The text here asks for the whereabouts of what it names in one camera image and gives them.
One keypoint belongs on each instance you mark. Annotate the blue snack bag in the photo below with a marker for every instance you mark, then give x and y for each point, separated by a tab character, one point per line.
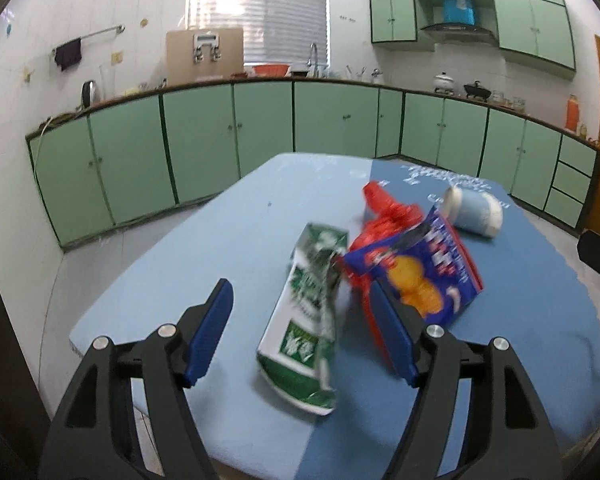
420	280

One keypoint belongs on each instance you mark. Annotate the white and blue jar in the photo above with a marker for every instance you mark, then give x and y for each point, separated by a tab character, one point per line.
472	212

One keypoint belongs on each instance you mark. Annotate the yellow wall socket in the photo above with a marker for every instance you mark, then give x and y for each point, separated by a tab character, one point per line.
116	58

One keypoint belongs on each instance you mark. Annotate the metal electric kettle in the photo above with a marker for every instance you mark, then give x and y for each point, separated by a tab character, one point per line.
89	94

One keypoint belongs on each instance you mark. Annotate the white window blind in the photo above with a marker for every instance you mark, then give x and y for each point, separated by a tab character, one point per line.
280	10

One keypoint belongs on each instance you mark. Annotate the red plastic bag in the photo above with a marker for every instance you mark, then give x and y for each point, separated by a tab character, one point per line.
390	212

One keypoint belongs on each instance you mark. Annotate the green kitchen cabinets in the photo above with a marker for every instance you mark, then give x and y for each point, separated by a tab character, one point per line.
200	140
530	20

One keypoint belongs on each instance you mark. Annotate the black wok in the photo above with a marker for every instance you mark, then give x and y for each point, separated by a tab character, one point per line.
476	90

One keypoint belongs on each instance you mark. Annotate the cardboard box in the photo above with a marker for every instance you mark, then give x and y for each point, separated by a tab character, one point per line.
180	60

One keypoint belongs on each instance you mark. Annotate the blue box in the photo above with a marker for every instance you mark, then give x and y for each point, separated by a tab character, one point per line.
459	11

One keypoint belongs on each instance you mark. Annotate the orange thermos flask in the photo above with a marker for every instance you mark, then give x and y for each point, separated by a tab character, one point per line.
573	115

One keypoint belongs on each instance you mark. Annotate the green and white snack bag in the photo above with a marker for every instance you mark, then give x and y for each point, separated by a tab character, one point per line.
300	340

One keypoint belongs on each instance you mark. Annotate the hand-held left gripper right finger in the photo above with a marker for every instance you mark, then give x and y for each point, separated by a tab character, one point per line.
395	335

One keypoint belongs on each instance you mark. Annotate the dark brown wooden panel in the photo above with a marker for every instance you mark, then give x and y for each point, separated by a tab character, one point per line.
5	385

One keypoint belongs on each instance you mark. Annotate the green upper kitchen cabinets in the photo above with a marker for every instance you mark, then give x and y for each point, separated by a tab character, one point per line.
530	20

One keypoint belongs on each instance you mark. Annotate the green lower kitchen cabinets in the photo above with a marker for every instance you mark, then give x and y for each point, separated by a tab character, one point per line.
200	140

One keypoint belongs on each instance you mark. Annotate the metal kitchen faucet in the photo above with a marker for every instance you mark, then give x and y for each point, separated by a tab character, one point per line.
313	55

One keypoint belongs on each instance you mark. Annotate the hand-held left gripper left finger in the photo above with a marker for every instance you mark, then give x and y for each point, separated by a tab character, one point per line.
207	335

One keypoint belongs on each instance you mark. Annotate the red plastic basin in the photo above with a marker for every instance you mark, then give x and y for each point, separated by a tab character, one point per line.
271	70

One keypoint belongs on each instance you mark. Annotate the dark hanging towel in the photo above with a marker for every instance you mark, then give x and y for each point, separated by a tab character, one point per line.
68	55

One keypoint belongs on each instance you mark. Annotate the metal towel rail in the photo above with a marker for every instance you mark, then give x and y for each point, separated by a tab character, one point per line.
100	33

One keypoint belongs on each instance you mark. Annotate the white cooking pot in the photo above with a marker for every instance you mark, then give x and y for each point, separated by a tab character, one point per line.
444	82

